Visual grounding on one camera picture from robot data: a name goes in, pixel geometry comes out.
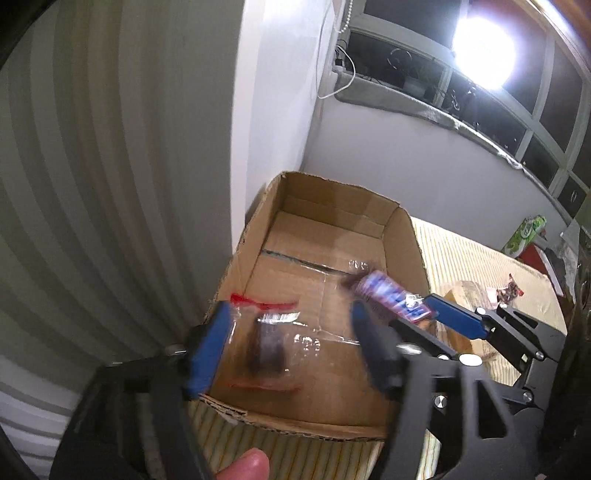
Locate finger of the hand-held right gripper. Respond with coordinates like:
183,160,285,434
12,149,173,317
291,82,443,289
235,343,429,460
422,293,500,341
390,318,467,363

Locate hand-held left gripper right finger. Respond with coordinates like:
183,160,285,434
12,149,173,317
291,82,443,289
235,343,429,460
350,300,525,480

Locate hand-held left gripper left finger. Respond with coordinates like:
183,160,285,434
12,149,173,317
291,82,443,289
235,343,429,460
48,301,237,480

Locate purple snack bar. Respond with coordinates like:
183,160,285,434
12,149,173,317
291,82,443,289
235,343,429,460
342,270,437,324

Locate clear red-edged snack packet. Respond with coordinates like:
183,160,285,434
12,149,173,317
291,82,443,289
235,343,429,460
228,291,324,394

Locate cardboard box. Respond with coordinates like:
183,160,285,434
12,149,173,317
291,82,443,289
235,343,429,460
203,171,433,444

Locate person's left hand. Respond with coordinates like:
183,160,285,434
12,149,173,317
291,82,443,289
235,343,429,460
215,450,271,480

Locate clear bag of pastry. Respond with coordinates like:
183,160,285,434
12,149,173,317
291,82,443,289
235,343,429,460
436,279,502,365

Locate red-edged dark snack packet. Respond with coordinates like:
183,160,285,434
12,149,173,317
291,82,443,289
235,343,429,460
495,272,528,306

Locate striped yellow blanket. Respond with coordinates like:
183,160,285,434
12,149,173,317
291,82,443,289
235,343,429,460
189,217,570,480

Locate red box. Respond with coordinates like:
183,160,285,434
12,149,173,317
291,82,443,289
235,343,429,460
518,244,567,296

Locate green printed bag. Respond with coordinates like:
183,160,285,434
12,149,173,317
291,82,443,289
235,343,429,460
502,215,548,257

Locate striped grey curtain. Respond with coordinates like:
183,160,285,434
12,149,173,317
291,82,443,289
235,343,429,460
0,0,254,476

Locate large window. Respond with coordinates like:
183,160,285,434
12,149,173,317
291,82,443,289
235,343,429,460
342,0,591,217

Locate white cable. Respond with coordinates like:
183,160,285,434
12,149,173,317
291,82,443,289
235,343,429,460
316,0,356,100

